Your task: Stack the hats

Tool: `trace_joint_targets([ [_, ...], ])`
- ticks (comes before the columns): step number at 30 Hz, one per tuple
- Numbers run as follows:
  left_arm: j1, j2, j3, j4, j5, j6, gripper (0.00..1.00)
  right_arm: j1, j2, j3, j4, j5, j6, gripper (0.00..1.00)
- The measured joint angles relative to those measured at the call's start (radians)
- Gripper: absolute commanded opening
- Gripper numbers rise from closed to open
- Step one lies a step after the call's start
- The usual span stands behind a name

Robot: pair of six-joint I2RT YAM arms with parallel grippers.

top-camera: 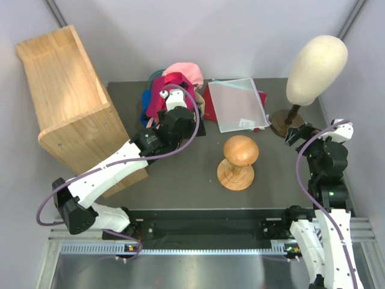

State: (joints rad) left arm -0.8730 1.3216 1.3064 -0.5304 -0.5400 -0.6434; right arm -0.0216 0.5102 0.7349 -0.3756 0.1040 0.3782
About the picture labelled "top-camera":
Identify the translucent zip document pouch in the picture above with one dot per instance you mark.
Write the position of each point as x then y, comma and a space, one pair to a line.
237, 105

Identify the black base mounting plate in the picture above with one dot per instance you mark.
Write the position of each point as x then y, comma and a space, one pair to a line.
258, 224

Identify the tan baseball cap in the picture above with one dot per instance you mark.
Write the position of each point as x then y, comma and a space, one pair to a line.
200, 101

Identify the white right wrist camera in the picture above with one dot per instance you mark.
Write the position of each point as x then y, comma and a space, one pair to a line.
339, 134

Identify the red booklet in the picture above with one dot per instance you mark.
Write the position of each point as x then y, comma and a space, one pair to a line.
209, 113

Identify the light pink baseball cap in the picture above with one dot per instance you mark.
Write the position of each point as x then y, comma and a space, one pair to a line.
190, 70

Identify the magenta baseball cap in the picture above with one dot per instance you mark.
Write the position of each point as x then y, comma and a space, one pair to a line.
158, 85

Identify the teal plastic container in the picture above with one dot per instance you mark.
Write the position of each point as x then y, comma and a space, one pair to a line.
155, 75

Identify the round wooden hat stand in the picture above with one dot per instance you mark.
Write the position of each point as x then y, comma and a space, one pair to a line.
236, 171

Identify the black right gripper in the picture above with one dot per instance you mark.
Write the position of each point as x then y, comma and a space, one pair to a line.
305, 131

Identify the blue baseball cap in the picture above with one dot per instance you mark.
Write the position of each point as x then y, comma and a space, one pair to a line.
145, 102

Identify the cream mannequin head stand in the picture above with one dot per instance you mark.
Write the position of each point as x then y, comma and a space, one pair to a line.
316, 67

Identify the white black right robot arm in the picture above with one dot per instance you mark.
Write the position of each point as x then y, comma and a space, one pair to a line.
325, 239

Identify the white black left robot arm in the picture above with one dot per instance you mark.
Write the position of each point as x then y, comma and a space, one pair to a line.
75, 199

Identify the grey slotted cable duct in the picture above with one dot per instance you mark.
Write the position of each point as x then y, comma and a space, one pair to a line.
126, 249

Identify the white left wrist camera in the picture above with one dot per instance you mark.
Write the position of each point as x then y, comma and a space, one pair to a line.
174, 98

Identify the wooden shelf box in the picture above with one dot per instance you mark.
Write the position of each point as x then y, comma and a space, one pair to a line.
79, 124

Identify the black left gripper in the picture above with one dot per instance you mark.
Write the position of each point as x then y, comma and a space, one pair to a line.
193, 128

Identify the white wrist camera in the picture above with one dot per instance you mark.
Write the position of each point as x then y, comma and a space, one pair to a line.
174, 98
339, 134

